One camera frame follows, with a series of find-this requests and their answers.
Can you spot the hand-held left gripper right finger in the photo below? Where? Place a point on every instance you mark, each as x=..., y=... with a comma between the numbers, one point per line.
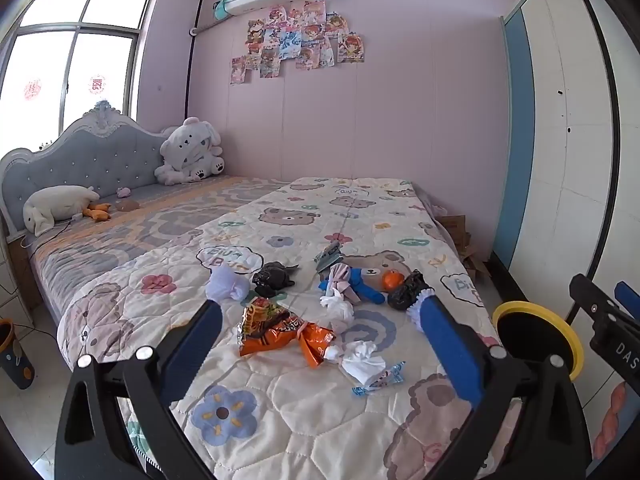
x=450, y=350

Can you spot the white goose plush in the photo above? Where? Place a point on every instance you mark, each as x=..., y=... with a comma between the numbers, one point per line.
x=52, y=205

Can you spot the orange snack packet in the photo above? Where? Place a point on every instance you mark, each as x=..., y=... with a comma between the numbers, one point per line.
x=270, y=330

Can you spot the open cardboard box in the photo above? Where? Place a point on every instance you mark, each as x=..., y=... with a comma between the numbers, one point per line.
x=467, y=250

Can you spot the pale purple plastic bag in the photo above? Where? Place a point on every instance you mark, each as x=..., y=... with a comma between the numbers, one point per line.
x=227, y=284

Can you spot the small brown plush toy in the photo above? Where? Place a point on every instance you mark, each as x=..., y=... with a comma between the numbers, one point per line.
x=127, y=205

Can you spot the grey tufted bed headboard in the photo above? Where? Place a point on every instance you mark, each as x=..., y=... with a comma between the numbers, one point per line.
x=100, y=160

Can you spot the red window sticker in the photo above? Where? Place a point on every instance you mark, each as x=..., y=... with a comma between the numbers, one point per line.
x=32, y=90
x=97, y=84

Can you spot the window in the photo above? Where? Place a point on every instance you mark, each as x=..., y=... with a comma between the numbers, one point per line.
x=75, y=60

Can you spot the green snack packet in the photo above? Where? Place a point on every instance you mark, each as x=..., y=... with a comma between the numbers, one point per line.
x=320, y=259

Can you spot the small purple plush toy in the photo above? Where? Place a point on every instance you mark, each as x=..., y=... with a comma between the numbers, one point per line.
x=123, y=191

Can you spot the bear printed quilt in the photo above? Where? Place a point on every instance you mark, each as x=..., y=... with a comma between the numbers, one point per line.
x=310, y=410

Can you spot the white frilled cloth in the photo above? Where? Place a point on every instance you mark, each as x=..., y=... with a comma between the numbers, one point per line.
x=415, y=310

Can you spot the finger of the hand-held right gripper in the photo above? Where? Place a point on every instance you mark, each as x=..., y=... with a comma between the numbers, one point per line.
x=587, y=297
x=629, y=297

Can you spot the blue white candy wrapper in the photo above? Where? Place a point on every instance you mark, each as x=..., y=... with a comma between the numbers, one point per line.
x=382, y=380

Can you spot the black plastic bag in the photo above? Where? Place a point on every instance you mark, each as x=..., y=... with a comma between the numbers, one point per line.
x=407, y=287
x=272, y=280

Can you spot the yellow rimmed trash bin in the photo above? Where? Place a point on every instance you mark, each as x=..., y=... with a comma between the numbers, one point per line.
x=530, y=340

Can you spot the cluster of wall posters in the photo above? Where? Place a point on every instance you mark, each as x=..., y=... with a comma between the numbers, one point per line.
x=295, y=40

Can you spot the grey orange patterned bed sheet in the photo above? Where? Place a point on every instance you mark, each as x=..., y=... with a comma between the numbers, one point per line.
x=150, y=225

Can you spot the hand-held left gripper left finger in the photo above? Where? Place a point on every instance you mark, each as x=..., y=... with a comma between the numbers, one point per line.
x=192, y=350

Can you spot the white plush bear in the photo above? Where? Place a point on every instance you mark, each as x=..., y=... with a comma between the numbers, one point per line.
x=187, y=152

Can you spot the small orange plush toy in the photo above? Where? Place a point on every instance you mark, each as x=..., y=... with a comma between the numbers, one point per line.
x=97, y=211

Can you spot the blue rubber glove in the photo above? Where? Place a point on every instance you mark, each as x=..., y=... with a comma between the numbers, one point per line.
x=362, y=287

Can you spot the white and blue wardrobe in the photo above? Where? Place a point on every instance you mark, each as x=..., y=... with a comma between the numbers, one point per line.
x=565, y=135

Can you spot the pink cloth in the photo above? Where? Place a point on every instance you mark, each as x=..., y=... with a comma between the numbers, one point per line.
x=340, y=275

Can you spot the orange peel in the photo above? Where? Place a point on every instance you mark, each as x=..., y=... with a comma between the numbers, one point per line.
x=393, y=280

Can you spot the grey snack packet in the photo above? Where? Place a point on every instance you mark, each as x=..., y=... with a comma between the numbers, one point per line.
x=330, y=255

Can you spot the white crumpled tissue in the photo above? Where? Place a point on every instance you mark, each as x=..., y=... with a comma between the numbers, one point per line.
x=337, y=307
x=361, y=365

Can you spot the dark blue floor bin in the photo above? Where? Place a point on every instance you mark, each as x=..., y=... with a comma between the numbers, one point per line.
x=15, y=355

